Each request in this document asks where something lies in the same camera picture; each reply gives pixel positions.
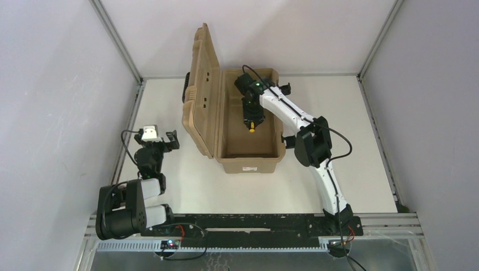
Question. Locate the aluminium frame rail right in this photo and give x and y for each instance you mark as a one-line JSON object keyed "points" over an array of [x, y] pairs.
{"points": [[380, 37]]}

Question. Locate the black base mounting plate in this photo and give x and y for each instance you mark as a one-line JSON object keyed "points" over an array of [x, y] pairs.
{"points": [[255, 231]]}

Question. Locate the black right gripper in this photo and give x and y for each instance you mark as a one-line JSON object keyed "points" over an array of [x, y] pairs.
{"points": [[249, 119]]}

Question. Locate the black toolbox latch front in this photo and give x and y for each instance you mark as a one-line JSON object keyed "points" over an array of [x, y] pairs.
{"points": [[289, 141]]}

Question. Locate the black toolbox latch rear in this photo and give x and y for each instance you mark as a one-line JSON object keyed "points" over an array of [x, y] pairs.
{"points": [[285, 89]]}

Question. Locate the black toolbox latch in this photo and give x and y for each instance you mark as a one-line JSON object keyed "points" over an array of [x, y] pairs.
{"points": [[289, 141], [285, 89]]}

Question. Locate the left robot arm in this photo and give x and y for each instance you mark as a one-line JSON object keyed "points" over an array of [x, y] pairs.
{"points": [[122, 210]]}

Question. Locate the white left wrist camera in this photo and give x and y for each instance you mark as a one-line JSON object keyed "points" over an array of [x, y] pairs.
{"points": [[150, 133]]}

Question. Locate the black toolbox carry handle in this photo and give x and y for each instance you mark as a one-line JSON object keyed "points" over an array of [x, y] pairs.
{"points": [[186, 84]]}

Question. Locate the small circuit board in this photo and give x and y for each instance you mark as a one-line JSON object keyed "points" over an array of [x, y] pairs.
{"points": [[170, 244]]}

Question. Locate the black yellow screwdriver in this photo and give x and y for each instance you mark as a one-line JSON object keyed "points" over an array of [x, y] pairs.
{"points": [[251, 127]]}

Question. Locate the tan plastic toolbox bin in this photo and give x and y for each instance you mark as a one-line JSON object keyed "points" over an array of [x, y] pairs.
{"points": [[212, 115]]}

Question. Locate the aluminium frame rail left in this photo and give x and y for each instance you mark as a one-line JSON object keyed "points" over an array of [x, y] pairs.
{"points": [[136, 91]]}

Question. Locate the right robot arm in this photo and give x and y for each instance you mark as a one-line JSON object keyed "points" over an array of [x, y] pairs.
{"points": [[312, 143]]}

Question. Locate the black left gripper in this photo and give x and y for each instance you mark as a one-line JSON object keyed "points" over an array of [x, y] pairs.
{"points": [[156, 141]]}

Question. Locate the aluminium frame rail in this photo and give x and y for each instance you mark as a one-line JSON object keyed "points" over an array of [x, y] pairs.
{"points": [[380, 37], [136, 91]]}

